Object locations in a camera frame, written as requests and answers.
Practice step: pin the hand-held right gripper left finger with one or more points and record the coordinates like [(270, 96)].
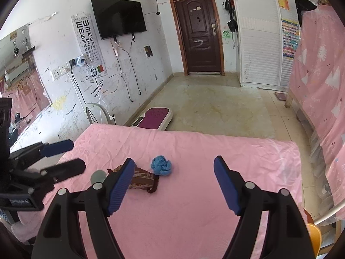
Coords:
[(121, 186)]

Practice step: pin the dark brown door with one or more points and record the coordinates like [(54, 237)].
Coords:
[(198, 32)]

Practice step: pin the yellow poster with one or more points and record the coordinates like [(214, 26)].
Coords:
[(283, 3)]

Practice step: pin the eye chart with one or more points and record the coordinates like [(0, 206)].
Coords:
[(87, 40)]

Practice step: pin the hanging black bags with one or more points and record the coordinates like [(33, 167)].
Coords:
[(231, 13)]

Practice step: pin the wall mirror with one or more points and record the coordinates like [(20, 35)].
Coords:
[(24, 86)]

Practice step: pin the white louvered wardrobe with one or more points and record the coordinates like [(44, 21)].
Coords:
[(258, 45)]

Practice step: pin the pink bed sheet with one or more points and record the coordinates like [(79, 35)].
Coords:
[(194, 215)]

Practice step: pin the white wall socket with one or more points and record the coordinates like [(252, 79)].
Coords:
[(58, 72)]

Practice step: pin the purple white floor scale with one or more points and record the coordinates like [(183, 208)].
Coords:
[(155, 117)]

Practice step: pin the pink printed curtain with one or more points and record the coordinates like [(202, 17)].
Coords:
[(320, 86)]

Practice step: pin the black wall television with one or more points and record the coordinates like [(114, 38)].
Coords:
[(118, 19)]

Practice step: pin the grey paper cup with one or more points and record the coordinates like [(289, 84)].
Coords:
[(98, 176)]

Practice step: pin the white chair back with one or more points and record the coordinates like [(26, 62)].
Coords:
[(98, 112)]

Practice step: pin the wooden bed leg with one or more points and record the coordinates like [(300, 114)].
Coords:
[(289, 99)]

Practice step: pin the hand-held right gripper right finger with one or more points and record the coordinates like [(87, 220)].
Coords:
[(226, 183)]

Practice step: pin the colourful grid poster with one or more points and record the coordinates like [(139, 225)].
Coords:
[(290, 37)]

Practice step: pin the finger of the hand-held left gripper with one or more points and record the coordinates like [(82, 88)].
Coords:
[(58, 148), (67, 168)]

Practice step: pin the brown snack packet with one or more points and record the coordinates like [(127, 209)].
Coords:
[(142, 179)]

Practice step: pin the black cloth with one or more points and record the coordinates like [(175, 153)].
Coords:
[(303, 8)]

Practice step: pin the small dark floor mat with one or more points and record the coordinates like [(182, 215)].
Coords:
[(280, 96)]

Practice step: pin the blue white power adapter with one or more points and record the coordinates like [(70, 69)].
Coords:
[(80, 61)]

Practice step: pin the orange chair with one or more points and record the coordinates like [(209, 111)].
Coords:
[(314, 234)]

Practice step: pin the wall junction box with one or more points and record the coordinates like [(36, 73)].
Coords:
[(148, 51)]

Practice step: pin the blue knitted ball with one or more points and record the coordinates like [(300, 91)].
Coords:
[(161, 166)]

